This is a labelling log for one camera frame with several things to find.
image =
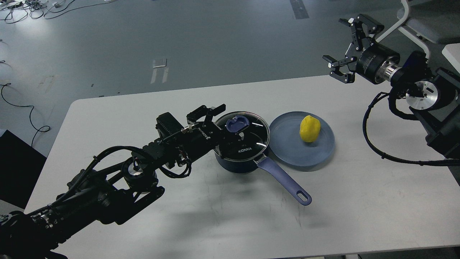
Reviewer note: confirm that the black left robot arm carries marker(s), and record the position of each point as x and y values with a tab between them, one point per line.
119	183

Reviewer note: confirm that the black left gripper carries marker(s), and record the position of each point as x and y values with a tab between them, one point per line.
205	135

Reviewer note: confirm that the yellow potato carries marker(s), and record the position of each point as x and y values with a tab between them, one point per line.
309	129

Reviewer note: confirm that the blue-grey round plate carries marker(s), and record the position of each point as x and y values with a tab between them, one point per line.
287	145

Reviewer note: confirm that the black box left edge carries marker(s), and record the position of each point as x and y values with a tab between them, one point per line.
20	168

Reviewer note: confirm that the white chair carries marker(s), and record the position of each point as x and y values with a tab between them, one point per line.
436	21

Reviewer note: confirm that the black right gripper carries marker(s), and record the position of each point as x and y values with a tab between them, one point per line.
364	55

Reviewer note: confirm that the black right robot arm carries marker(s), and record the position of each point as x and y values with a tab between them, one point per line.
416	93

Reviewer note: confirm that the glass pot lid purple knob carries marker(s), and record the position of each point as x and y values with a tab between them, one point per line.
247	136

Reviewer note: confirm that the dark blue saucepan purple handle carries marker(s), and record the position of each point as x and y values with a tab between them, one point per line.
270	166

